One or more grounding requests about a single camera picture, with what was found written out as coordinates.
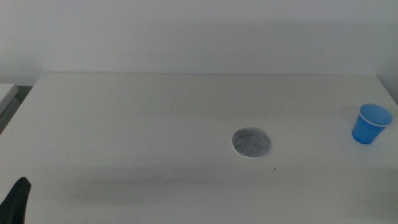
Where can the blue plastic cup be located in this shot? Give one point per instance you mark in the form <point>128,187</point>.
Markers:
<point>368,130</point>

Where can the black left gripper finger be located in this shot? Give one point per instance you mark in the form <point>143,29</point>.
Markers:
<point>15,202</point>

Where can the round grey cup mat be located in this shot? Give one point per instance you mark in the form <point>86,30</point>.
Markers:
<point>251,142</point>

